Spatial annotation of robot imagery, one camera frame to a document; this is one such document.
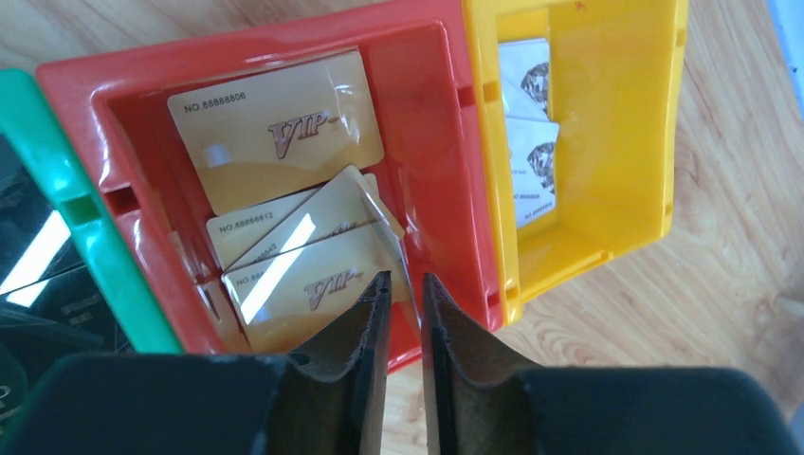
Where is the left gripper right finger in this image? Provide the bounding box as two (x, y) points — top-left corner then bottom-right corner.
(422, 274), (799, 454)

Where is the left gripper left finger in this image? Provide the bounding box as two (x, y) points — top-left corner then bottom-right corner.
(1, 271), (392, 454)

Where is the front gold VIP card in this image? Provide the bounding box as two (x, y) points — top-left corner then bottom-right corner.
(224, 222), (411, 354)

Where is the gold vip card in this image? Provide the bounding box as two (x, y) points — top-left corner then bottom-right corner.
(224, 222), (411, 354)
(167, 50), (384, 214)
(207, 165), (405, 273)

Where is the middle gold VIP card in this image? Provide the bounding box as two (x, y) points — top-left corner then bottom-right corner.
(207, 165), (405, 273)

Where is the top gold VIP card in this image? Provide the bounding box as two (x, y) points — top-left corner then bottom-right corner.
(167, 50), (384, 214)

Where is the lower white diamond card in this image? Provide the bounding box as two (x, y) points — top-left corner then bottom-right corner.
(505, 117), (559, 228)

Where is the white diamond card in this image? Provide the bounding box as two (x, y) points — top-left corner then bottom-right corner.
(498, 38), (550, 121)
(505, 117), (559, 228)

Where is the upper white diamond card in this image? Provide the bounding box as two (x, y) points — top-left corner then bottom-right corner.
(498, 38), (550, 121)

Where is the red plastic bin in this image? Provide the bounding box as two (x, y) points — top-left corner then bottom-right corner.
(35, 1), (504, 354)

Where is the black item in green bin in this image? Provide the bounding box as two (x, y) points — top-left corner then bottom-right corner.
(1, 138), (133, 432)

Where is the yellow plastic bin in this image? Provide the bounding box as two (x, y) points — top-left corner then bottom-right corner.
(462, 1), (688, 325)

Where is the green plastic bin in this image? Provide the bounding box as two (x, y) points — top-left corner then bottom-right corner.
(1, 69), (182, 354)

